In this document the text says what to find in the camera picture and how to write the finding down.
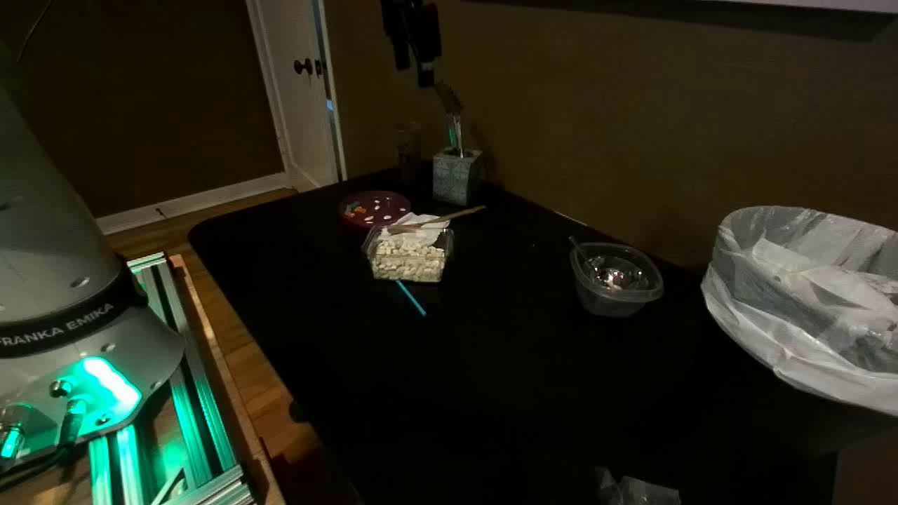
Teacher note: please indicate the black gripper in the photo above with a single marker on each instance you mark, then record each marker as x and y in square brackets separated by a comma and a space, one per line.
[413, 31]

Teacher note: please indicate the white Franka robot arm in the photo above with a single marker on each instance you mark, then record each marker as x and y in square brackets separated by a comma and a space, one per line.
[106, 104]

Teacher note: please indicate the grey square utensil holder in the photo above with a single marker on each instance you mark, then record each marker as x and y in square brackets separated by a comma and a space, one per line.
[456, 174]

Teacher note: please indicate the red dotted round plate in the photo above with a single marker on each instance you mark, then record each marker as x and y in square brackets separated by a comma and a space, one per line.
[375, 208]

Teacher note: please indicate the white plastic spoon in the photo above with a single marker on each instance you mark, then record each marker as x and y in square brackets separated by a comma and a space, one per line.
[439, 218]

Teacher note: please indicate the clear box of popcorn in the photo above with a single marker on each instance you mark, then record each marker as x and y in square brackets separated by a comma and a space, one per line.
[416, 247]

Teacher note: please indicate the teal drinking straw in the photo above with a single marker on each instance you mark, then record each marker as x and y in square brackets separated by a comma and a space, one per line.
[410, 299]

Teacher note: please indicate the clear round plastic container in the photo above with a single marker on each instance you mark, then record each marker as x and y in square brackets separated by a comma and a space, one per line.
[613, 278]

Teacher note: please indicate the black table cloth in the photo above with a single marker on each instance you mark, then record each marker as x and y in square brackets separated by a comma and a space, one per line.
[505, 392]

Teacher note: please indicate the white bag lined trash bin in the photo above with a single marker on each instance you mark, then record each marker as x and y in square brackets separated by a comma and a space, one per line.
[811, 295]

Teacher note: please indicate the crumpled foil object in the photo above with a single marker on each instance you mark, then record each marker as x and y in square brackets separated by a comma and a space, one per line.
[632, 493]

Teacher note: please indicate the white door with handle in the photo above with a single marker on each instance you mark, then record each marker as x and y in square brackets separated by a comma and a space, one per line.
[295, 76]

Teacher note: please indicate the aluminium extrusion robot frame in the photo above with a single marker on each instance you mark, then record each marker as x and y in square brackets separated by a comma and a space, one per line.
[178, 410]

